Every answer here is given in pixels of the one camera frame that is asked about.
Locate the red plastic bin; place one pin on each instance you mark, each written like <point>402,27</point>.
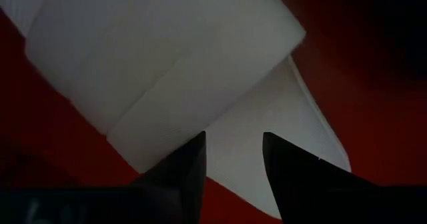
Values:
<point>383,134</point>

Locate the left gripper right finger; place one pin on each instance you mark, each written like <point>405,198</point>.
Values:
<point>317,197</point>

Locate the pale pink slide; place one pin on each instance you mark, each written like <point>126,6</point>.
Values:
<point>150,57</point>

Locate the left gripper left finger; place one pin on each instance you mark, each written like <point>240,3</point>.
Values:
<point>173,197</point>

